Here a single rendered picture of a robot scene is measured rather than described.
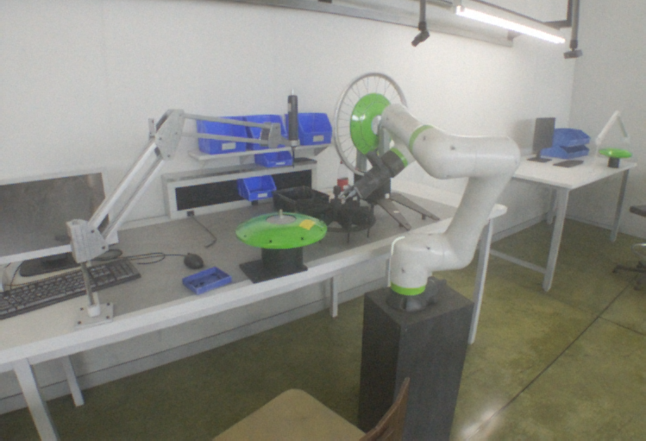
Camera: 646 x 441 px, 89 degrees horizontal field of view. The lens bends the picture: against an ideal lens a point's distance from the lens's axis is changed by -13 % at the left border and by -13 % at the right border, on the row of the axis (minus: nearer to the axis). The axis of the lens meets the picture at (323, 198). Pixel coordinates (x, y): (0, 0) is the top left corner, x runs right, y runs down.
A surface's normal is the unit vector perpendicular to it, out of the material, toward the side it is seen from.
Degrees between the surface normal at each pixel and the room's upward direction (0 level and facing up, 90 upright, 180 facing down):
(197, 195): 90
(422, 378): 90
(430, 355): 90
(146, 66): 90
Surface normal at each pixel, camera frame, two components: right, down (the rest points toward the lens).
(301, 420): 0.00, -0.96
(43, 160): 0.56, 0.22
